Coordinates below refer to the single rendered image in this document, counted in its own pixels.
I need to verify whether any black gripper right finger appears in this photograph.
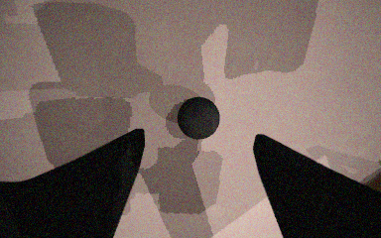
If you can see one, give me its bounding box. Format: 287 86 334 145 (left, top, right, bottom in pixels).
253 134 381 238

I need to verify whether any black ball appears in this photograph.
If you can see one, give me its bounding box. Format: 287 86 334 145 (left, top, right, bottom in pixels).
178 97 220 140

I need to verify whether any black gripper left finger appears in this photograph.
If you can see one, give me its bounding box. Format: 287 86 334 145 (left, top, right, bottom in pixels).
0 129 145 238

